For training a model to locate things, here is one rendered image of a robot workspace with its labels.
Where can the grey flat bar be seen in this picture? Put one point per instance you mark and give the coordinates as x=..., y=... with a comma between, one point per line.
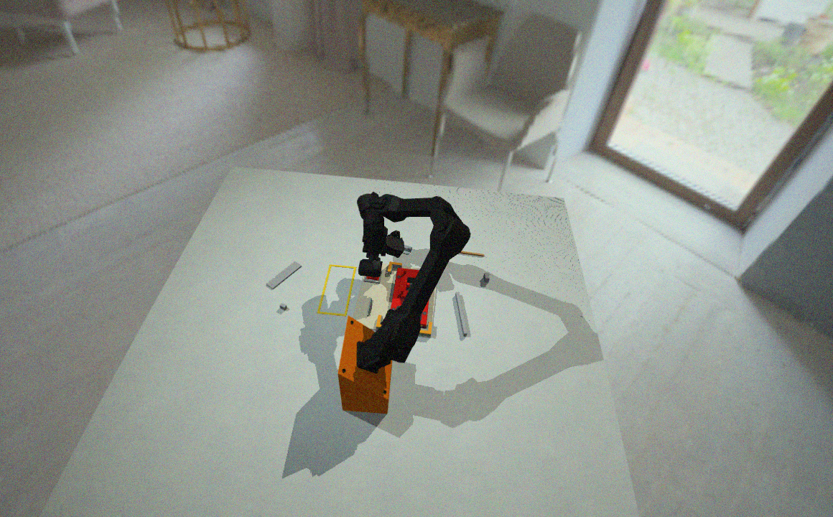
x=279, y=278

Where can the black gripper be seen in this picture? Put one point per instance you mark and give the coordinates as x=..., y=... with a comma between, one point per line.
x=373, y=247

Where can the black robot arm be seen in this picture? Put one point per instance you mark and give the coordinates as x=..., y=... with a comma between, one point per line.
x=401, y=327

